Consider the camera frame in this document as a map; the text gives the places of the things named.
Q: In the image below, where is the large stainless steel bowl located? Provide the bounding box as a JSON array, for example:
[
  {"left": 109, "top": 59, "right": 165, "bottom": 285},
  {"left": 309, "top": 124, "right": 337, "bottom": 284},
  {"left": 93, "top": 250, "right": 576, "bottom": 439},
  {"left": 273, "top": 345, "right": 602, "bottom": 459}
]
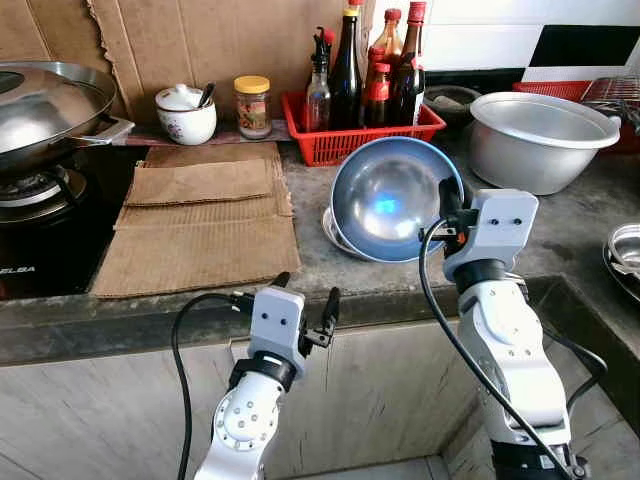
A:
[{"left": 329, "top": 136, "right": 465, "bottom": 264}]

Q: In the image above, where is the stainless steel plate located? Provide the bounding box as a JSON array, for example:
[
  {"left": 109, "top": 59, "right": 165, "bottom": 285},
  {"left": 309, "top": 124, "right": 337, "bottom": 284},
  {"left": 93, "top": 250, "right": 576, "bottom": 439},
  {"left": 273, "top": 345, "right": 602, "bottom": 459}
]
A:
[{"left": 321, "top": 205, "right": 371, "bottom": 261}]

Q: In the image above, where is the large cardboard sheet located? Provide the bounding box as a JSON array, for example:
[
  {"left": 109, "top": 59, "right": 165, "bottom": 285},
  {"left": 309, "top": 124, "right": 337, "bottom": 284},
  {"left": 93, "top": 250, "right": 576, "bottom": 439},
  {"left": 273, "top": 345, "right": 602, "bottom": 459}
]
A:
[{"left": 90, "top": 140, "right": 302, "bottom": 299}]

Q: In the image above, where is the dark stone mortar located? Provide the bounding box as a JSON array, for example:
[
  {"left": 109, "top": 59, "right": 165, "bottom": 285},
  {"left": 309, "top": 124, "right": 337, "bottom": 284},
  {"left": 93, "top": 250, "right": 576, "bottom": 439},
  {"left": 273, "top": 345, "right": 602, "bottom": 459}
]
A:
[{"left": 424, "top": 85, "right": 483, "bottom": 129}]

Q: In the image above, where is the large aluminium pot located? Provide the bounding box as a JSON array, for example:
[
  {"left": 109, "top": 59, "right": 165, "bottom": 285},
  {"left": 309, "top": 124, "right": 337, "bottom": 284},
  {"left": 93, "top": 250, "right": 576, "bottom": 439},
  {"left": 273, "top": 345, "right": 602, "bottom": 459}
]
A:
[{"left": 468, "top": 91, "right": 622, "bottom": 196}]

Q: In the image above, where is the tall brown bottle red cap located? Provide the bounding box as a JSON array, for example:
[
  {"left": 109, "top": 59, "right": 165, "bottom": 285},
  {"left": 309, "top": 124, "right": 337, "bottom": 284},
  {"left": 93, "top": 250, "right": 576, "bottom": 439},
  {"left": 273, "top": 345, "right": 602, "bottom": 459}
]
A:
[{"left": 392, "top": 0, "right": 427, "bottom": 126}]

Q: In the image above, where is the short dark bottle red label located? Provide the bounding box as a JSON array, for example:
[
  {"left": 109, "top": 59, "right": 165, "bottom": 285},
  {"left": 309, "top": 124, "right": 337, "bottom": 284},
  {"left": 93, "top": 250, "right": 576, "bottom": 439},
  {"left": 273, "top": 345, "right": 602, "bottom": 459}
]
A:
[{"left": 364, "top": 62, "right": 393, "bottom": 128}]

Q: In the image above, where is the red plastic bottle basket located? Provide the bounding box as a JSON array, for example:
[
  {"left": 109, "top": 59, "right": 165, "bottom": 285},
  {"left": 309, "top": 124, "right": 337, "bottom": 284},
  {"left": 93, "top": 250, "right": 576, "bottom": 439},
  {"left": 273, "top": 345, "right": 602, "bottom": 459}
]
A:
[{"left": 281, "top": 92, "right": 448, "bottom": 167}]

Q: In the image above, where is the small cardboard sheet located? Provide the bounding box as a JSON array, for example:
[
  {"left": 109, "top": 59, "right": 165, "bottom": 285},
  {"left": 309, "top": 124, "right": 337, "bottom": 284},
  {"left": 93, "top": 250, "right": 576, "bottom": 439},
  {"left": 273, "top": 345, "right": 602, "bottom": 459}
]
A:
[{"left": 125, "top": 157, "right": 276, "bottom": 208}]

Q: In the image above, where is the red plastic rack basket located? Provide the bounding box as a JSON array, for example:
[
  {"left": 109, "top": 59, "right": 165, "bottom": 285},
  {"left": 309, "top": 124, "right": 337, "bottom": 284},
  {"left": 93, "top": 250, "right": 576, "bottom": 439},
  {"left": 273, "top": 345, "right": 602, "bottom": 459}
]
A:
[{"left": 513, "top": 78, "right": 640, "bottom": 156}]

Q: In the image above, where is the tall dark bottle yellow cap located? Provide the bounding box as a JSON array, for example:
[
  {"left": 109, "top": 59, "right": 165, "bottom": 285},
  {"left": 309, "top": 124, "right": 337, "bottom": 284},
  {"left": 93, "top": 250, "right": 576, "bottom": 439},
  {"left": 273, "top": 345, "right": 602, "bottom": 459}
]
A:
[{"left": 329, "top": 5, "right": 365, "bottom": 131}]

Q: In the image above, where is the clear glass bottle black spout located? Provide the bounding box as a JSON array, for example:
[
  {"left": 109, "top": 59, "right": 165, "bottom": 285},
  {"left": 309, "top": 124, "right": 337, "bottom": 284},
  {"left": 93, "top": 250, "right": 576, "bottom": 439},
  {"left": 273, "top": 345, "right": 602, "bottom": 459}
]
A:
[{"left": 306, "top": 27, "right": 333, "bottom": 133}]

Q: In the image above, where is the amber bottle red cap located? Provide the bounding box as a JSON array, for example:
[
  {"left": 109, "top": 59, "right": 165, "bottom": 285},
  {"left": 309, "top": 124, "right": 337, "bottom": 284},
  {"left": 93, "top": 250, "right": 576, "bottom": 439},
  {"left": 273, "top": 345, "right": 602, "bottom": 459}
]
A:
[{"left": 372, "top": 8, "right": 405, "bottom": 76}]

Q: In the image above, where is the glass jar yellow lid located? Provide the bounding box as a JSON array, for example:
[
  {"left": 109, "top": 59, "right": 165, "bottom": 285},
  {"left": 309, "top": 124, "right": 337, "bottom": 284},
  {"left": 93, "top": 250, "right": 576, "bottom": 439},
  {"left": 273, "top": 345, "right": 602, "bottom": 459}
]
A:
[{"left": 234, "top": 76, "right": 273, "bottom": 139}]

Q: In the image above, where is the small stainless steel bowl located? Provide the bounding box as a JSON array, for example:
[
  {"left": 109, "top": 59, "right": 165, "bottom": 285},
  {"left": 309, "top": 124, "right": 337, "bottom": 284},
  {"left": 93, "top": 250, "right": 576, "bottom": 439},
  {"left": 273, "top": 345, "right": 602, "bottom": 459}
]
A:
[{"left": 608, "top": 222, "right": 640, "bottom": 271}]

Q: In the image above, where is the shallow stainless steel dish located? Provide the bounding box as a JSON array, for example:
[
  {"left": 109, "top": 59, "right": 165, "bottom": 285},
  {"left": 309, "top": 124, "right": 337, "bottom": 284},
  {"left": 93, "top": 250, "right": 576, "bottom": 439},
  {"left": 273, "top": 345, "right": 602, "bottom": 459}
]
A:
[{"left": 603, "top": 245, "right": 640, "bottom": 301}]

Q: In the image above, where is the white ceramic lidded pot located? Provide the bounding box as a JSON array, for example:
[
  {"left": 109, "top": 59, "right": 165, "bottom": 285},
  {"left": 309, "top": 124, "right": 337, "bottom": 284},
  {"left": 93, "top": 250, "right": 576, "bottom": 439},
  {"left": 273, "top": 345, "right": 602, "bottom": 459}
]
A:
[{"left": 155, "top": 84, "right": 218, "bottom": 146}]

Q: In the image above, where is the black glass gas stove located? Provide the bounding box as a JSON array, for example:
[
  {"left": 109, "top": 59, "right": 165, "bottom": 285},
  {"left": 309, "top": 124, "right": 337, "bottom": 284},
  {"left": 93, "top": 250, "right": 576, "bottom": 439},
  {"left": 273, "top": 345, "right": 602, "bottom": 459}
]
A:
[{"left": 0, "top": 145, "right": 151, "bottom": 301}]

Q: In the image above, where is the gas stove burner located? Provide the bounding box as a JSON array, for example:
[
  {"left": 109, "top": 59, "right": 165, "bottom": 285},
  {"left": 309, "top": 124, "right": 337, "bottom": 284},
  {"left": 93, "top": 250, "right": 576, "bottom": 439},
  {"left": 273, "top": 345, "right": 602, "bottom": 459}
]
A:
[{"left": 0, "top": 165, "right": 71, "bottom": 211}]

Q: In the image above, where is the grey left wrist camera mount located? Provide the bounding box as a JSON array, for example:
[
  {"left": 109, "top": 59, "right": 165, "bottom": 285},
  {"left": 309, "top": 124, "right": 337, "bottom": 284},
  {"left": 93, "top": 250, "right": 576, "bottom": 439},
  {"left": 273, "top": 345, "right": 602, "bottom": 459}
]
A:
[{"left": 247, "top": 285, "right": 307, "bottom": 363}]

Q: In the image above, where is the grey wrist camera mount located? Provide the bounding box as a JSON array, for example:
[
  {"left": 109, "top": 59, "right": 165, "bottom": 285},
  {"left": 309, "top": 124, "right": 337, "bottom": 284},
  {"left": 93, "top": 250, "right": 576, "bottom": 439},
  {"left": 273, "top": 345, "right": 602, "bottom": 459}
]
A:
[
  {"left": 443, "top": 188, "right": 539, "bottom": 284},
  {"left": 247, "top": 285, "right": 307, "bottom": 363}
]

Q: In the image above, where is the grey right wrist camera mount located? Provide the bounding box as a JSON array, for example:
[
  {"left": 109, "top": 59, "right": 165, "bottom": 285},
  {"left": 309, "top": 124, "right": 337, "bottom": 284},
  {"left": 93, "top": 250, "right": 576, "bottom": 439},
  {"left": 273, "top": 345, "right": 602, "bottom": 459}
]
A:
[{"left": 443, "top": 188, "right": 539, "bottom": 284}]

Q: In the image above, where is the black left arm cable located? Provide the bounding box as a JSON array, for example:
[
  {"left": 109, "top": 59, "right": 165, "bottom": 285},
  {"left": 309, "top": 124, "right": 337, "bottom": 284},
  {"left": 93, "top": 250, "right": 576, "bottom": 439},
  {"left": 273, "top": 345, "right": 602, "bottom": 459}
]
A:
[{"left": 171, "top": 291, "right": 256, "bottom": 480}]

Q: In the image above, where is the steel wire rack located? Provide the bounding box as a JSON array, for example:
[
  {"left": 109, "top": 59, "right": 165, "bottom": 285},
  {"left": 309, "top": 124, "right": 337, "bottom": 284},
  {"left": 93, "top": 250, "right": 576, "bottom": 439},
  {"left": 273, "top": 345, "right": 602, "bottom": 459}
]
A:
[{"left": 580, "top": 77, "right": 640, "bottom": 109}]

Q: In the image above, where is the short black right arm cable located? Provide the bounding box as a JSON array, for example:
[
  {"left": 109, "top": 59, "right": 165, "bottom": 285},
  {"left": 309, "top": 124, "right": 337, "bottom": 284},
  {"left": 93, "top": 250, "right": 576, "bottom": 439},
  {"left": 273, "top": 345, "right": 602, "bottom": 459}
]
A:
[{"left": 545, "top": 325, "right": 609, "bottom": 416}]

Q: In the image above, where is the steel wok with handle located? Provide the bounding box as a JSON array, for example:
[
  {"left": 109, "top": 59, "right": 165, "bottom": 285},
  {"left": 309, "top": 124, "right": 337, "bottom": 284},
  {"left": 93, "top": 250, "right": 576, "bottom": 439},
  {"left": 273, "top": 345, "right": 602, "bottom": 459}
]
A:
[{"left": 0, "top": 100, "right": 136, "bottom": 176}]

